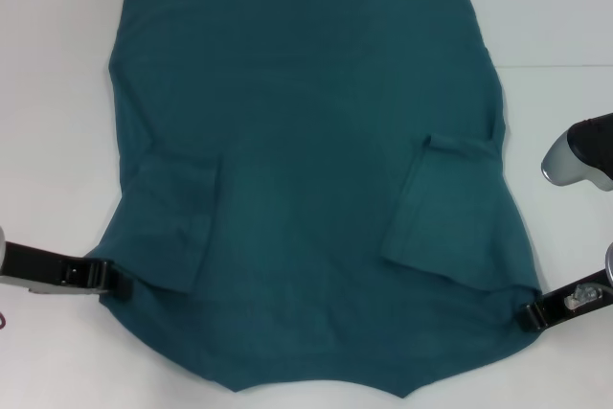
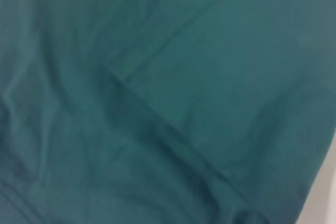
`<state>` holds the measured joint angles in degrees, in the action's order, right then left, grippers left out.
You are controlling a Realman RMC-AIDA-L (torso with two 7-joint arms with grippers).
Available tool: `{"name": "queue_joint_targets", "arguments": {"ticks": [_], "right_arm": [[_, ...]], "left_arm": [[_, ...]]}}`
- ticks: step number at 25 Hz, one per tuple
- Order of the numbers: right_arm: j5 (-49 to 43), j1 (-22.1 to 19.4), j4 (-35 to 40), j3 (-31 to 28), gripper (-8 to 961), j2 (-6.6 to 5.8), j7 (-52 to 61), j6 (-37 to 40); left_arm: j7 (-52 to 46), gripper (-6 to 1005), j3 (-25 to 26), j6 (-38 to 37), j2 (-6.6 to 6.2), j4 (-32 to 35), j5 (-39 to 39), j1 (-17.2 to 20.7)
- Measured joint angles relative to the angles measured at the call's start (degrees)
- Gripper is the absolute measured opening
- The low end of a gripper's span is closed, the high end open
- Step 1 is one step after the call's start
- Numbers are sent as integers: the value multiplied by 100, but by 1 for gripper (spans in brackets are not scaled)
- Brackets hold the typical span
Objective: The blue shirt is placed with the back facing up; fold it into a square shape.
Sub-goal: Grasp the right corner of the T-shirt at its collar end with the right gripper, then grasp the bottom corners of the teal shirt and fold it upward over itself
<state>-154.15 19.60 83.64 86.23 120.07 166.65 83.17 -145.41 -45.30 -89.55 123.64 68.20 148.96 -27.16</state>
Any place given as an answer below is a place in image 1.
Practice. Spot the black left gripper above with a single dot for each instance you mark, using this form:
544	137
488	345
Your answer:
48	266

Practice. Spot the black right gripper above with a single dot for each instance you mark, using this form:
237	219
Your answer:
555	311

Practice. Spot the teal blue t-shirt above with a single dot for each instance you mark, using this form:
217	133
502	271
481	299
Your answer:
311	117

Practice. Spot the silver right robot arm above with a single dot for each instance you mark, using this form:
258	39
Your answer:
574	155

